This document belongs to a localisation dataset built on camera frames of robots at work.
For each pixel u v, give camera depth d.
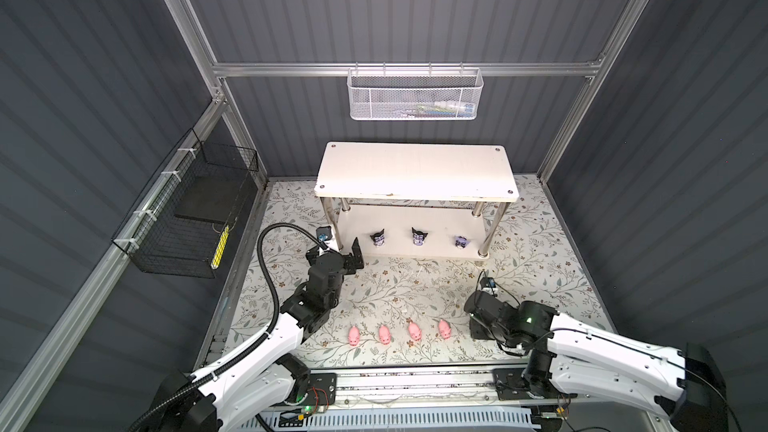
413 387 0.75
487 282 0.73
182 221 0.73
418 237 0.89
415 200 1.12
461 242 0.91
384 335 0.81
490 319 0.59
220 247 0.68
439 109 0.91
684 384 0.41
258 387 0.56
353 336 0.81
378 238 0.89
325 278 0.58
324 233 0.67
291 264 0.97
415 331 0.81
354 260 0.73
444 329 0.81
